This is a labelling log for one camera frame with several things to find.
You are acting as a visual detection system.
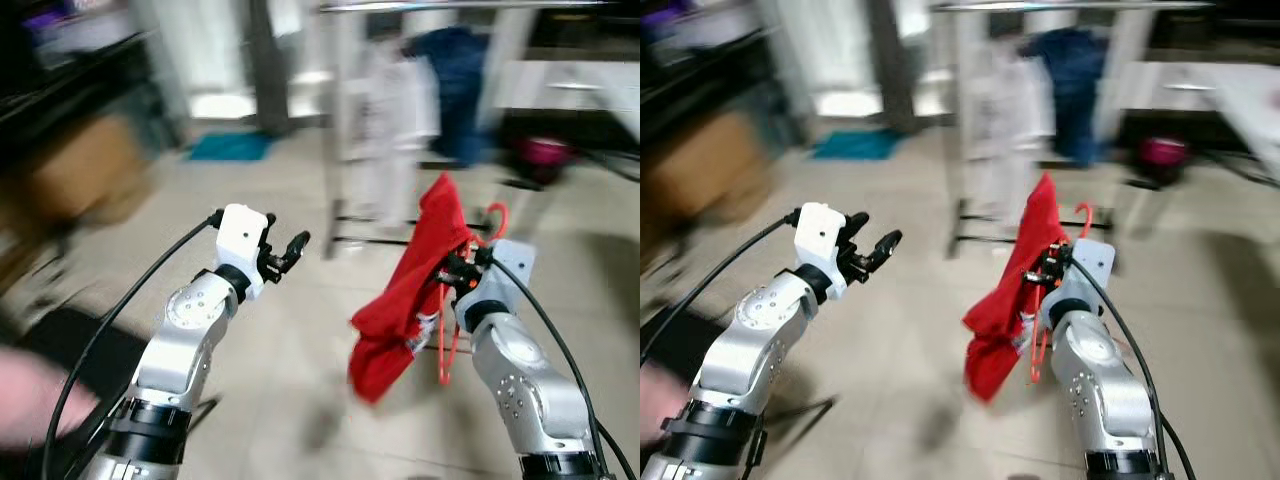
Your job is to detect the white drawer unit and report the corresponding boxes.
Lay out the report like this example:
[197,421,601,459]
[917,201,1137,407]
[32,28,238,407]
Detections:
[495,60,641,111]
[1115,60,1221,111]

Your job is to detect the black desk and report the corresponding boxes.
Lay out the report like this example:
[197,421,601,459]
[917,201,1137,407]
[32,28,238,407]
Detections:
[640,0,801,151]
[0,0,191,151]

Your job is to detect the grey curtain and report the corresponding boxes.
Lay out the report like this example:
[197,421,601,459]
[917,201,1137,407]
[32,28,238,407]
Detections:
[245,0,291,136]
[865,0,916,136]

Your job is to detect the large cardboard box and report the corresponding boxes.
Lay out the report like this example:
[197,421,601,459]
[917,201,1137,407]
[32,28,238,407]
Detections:
[655,110,771,216]
[25,115,151,226]

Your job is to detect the red knit cloth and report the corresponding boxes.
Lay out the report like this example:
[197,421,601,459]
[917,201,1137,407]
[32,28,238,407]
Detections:
[962,172,1071,406]
[347,172,479,406]

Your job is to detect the red plastic hanger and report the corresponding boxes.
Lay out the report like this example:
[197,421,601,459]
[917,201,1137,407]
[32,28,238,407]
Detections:
[435,202,511,387]
[1028,202,1095,387]

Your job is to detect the white table black legs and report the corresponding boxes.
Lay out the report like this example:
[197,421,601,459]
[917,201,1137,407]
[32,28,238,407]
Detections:
[1195,62,1280,191]

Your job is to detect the white popsicle print shirt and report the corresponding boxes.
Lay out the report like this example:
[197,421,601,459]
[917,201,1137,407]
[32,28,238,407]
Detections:
[345,40,441,229]
[965,40,1051,226]

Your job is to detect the blue denim garment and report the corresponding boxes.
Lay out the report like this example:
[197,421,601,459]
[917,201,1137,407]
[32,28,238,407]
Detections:
[1030,28,1106,166]
[415,28,493,166]

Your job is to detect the white framed glass door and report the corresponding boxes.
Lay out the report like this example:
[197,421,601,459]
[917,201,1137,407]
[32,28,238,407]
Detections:
[150,0,331,121]
[770,0,951,121]

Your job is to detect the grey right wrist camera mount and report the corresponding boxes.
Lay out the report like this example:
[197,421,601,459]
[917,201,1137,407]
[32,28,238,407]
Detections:
[1058,238,1117,306]
[478,238,538,306]

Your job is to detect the teal floor mat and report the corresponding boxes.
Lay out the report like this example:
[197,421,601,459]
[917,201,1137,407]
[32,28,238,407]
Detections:
[185,130,274,163]
[812,128,906,161]

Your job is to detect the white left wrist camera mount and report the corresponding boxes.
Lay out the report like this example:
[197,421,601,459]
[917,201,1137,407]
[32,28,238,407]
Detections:
[795,202,851,299]
[214,203,273,299]

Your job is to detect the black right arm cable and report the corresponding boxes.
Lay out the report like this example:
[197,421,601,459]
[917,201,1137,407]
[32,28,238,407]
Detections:
[1068,255,1199,480]
[488,255,639,480]

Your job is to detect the black chrome clothes rack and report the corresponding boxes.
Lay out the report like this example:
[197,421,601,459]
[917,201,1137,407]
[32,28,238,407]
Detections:
[930,0,1216,251]
[318,0,613,251]

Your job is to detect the pink vacuum cleaner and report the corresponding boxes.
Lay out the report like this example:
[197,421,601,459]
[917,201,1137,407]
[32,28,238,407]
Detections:
[510,135,579,189]
[1135,135,1199,189]

